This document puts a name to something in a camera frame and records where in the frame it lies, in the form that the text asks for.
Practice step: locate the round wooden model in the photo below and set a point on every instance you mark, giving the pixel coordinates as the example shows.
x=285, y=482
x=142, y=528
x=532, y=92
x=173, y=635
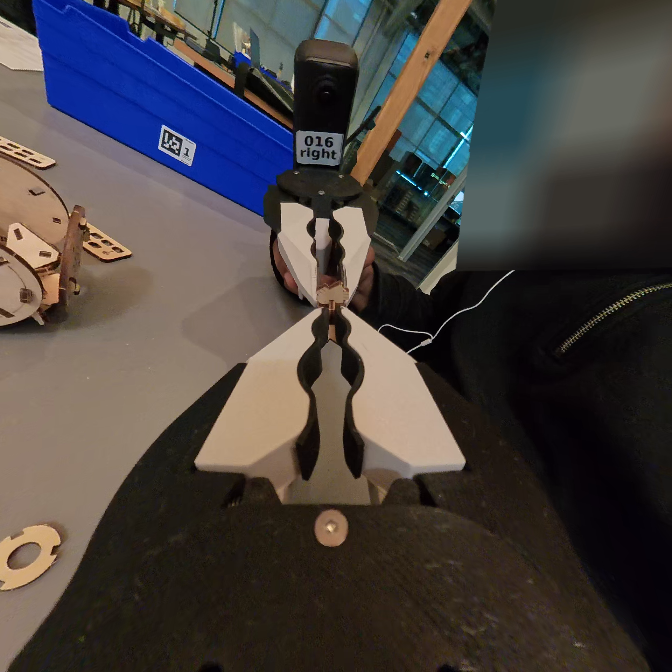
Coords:
x=31, y=252

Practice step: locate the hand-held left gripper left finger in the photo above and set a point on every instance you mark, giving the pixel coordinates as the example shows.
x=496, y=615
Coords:
x=252, y=420

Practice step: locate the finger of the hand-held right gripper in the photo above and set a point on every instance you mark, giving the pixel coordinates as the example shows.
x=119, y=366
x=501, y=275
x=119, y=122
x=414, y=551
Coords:
x=357, y=241
x=294, y=241

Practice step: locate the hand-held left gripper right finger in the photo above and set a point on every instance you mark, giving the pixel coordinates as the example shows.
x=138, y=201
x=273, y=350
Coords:
x=404, y=420

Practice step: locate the slotted wooden strip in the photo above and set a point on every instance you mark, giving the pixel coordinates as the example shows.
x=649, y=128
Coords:
x=23, y=152
x=107, y=244

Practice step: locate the slanted wooden beam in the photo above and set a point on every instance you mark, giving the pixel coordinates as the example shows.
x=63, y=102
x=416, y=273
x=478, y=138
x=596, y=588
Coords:
x=409, y=89

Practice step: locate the person's right hand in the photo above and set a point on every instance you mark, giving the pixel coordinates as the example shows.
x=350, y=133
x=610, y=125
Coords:
x=286, y=274

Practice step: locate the small wooden model piece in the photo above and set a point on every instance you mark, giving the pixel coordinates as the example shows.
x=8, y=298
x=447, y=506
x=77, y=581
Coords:
x=332, y=296

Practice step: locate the white paper sheet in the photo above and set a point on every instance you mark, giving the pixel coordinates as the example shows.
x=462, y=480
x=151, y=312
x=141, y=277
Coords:
x=15, y=50

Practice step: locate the person's black jacket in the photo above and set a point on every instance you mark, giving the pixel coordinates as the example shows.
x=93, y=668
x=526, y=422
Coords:
x=567, y=446

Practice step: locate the blue plastic bin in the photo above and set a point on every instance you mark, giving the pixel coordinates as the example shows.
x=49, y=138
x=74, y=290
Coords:
x=131, y=89

